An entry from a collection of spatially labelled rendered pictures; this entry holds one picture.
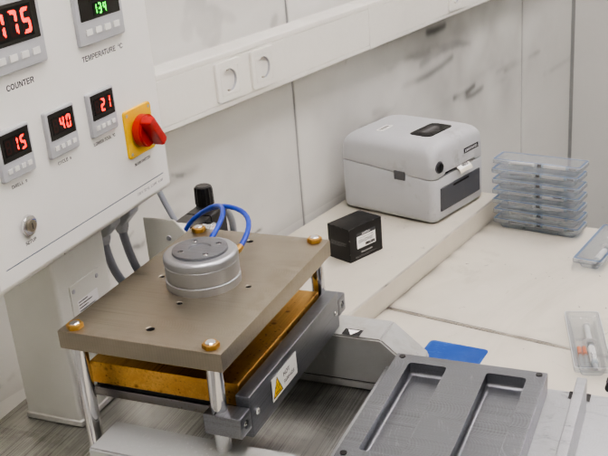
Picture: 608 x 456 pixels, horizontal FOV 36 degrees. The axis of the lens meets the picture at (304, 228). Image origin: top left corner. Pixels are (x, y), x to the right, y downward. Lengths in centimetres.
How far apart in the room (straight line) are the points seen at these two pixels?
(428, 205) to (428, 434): 103
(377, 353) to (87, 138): 40
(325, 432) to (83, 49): 48
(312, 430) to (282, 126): 95
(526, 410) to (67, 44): 59
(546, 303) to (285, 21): 73
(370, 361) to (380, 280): 61
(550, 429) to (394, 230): 99
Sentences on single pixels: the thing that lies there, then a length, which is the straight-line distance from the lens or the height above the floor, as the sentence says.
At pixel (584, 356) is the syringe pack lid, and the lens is 151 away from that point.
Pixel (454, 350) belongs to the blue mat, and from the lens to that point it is 156.
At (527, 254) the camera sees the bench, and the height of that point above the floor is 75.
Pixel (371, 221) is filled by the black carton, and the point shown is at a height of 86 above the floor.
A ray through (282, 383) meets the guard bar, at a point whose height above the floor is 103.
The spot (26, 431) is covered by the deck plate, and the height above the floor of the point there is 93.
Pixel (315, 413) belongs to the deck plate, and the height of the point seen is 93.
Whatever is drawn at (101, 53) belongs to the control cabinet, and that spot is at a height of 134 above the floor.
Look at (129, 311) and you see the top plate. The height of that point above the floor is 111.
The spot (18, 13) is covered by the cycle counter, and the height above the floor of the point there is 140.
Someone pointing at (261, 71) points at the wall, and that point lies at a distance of 175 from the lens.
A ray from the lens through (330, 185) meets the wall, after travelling 207.
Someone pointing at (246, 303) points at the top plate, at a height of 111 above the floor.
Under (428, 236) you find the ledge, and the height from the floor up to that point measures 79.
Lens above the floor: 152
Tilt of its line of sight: 22 degrees down
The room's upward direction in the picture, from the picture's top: 5 degrees counter-clockwise
